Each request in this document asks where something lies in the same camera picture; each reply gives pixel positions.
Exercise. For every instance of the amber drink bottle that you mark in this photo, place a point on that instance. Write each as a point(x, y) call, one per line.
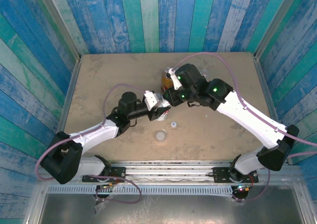
point(166, 84)

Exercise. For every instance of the white cap with QR code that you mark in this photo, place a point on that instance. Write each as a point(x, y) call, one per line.
point(174, 124)

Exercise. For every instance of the wide translucent bottle cap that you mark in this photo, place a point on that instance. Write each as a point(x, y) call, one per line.
point(160, 136)

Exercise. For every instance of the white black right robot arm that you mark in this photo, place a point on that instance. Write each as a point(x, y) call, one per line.
point(247, 115)

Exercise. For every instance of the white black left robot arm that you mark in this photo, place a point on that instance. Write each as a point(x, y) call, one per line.
point(94, 134)

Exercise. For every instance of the small circuit board with LEDs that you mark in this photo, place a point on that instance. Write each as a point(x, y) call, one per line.
point(241, 188)
point(106, 185)

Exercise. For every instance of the steel sheet panel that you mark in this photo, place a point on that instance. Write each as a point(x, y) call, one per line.
point(173, 209)

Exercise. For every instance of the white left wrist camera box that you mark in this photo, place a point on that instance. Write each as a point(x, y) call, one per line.
point(152, 100)

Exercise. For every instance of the aluminium mounting rail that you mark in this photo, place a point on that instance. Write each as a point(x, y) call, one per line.
point(168, 172)

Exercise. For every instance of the aluminium table edge rail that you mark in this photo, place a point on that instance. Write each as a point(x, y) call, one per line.
point(68, 97)
point(267, 90)

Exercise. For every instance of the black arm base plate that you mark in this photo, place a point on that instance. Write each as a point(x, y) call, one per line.
point(220, 174)
point(116, 173)

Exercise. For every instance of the aluminium frame post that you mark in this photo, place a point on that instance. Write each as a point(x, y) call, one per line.
point(59, 23)
point(271, 23)

